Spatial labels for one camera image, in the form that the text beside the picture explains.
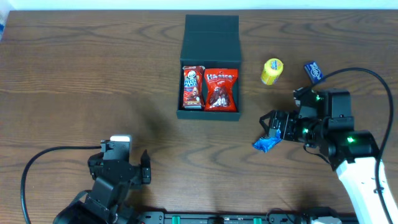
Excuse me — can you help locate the blue Oreo cookie pack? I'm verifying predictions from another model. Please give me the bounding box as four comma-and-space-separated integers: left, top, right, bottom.
252, 130, 282, 153

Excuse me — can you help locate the red candy bag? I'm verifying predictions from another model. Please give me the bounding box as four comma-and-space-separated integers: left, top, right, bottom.
205, 68, 239, 112

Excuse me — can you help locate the Hello Panda biscuit box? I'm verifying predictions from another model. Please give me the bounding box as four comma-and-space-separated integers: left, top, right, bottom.
182, 65, 205, 110

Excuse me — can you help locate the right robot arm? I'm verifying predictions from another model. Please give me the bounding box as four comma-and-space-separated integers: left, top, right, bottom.
259, 88, 397, 223

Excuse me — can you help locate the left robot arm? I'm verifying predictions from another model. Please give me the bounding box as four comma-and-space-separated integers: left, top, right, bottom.
53, 140, 151, 224

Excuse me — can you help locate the yellow gum canister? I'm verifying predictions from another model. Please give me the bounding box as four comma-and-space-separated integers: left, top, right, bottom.
261, 58, 284, 85

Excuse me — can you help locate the blue Eclipse mint tin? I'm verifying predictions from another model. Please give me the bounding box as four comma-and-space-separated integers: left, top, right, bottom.
303, 61, 323, 84

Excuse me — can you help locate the dark green open box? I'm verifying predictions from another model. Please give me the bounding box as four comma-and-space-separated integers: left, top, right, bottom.
176, 14, 242, 121

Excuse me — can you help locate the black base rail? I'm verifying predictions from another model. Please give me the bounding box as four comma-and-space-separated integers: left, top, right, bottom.
136, 211, 358, 224

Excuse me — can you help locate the left black cable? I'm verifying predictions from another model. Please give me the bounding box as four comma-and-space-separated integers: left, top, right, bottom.
20, 145, 103, 224

